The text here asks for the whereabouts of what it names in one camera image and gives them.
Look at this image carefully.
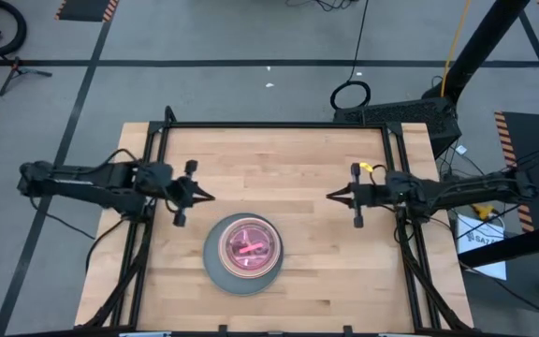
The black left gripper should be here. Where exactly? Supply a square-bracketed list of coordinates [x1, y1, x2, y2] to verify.
[164, 160, 216, 227]

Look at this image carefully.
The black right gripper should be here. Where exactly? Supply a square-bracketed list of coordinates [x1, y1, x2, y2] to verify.
[326, 163, 388, 229]

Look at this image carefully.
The pink translucent plastic plate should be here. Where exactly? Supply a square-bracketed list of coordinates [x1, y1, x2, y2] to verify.
[222, 219, 279, 276]

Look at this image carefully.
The large grey plastic plate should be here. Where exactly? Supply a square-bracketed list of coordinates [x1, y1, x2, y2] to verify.
[202, 212, 284, 297]

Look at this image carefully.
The white printed paper sheet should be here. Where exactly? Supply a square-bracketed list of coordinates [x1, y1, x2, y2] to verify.
[456, 212, 508, 281]

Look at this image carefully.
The yellow plug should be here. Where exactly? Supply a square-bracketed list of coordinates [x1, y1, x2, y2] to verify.
[471, 203, 496, 221]

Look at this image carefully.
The black metal beam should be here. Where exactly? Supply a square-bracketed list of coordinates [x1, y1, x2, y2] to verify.
[458, 219, 539, 269]

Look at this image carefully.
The black tripod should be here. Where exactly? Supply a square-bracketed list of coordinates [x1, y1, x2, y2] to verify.
[0, 55, 53, 97]

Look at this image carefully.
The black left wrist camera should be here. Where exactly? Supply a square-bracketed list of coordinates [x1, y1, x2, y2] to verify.
[134, 161, 175, 198]

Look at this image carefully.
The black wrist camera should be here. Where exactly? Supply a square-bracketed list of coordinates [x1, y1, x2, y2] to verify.
[134, 161, 175, 198]
[384, 170, 424, 207]

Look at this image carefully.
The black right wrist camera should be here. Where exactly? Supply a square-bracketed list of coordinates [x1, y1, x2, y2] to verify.
[384, 170, 424, 207]

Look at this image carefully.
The black aluminium table frame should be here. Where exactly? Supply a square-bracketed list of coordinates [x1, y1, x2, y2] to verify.
[75, 106, 475, 337]

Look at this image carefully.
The thin black hanging cable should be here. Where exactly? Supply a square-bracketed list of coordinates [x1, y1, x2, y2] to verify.
[328, 0, 372, 111]

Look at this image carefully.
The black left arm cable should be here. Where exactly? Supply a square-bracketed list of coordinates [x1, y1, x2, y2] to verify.
[28, 196, 97, 242]

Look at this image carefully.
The yellow cable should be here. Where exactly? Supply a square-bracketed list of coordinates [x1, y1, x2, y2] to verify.
[440, 0, 474, 97]

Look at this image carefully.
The black floor cable bundle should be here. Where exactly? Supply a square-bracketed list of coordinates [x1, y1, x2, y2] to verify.
[284, 0, 360, 13]

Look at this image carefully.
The black camera stand pole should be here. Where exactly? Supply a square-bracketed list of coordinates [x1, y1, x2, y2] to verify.
[421, 0, 532, 105]

